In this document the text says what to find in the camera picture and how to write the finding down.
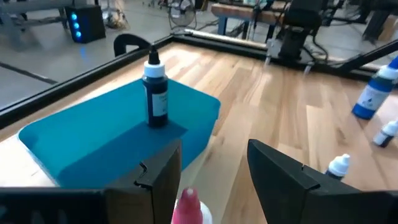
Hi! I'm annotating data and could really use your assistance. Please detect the small white-capped dark dropper bottle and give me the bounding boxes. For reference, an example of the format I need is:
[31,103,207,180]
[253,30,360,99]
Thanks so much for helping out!
[325,153,351,181]
[372,119,398,149]

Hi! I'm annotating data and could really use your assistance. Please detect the teal plastic tray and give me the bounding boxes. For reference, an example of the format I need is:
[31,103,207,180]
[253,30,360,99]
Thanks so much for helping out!
[17,77,221,189]

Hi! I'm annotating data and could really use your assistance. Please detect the blue-legged workbench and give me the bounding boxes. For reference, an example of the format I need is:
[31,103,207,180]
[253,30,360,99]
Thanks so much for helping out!
[210,2,289,40]

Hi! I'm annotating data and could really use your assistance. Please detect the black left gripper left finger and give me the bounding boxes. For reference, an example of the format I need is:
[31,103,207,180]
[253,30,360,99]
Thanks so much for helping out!
[0,139,182,224]

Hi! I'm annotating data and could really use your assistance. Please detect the black diagonal frame strut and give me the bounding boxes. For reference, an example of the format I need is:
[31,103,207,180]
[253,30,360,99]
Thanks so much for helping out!
[337,39,398,74]

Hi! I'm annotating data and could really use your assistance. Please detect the large pink food coloring bottle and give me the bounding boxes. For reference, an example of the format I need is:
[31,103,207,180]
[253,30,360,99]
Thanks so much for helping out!
[170,186,213,224]

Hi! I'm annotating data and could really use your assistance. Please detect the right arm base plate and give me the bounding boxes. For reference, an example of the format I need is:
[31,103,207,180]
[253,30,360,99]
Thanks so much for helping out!
[264,37,312,74]

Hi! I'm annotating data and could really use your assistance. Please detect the large dark food coloring bottle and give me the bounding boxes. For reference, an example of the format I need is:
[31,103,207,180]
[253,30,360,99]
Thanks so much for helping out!
[142,45,169,128]

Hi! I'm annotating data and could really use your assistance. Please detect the black arched frame handle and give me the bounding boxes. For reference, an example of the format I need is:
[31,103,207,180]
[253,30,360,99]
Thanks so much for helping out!
[113,33,152,57]

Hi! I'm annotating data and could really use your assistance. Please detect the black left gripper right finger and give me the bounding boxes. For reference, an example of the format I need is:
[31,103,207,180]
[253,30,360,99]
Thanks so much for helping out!
[248,139,398,224]

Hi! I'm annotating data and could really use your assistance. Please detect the floor fan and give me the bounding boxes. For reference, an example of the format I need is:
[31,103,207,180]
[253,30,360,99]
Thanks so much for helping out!
[167,0,197,31]

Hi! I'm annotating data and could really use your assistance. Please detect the black computer tower blue lights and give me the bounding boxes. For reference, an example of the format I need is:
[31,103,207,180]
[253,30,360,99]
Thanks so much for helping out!
[64,4,106,44]

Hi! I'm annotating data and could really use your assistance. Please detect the large blue food coloring bottle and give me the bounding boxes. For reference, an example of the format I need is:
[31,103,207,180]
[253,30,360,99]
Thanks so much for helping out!
[351,55,398,121]

